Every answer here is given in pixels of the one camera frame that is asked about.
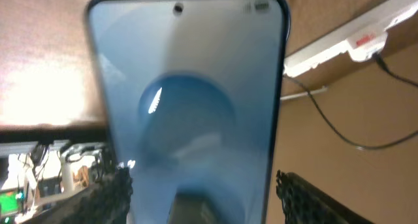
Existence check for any black USB charging cable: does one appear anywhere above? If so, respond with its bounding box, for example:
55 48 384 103
282 52 418 152

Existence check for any white power strip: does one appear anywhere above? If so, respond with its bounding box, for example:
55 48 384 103
283 0 417 77

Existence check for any blue Galaxy smartphone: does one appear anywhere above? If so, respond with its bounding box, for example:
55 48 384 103
85 0 291 223

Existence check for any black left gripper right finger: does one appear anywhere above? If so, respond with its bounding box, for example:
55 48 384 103
276 170 372 224

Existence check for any white power strip cord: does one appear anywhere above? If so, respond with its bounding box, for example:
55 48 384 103
280 86 329 102

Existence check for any white charger plug adapter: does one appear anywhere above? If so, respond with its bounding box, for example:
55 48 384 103
346 31 388 63

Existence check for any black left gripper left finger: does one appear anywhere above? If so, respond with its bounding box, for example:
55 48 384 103
32 168 133 224

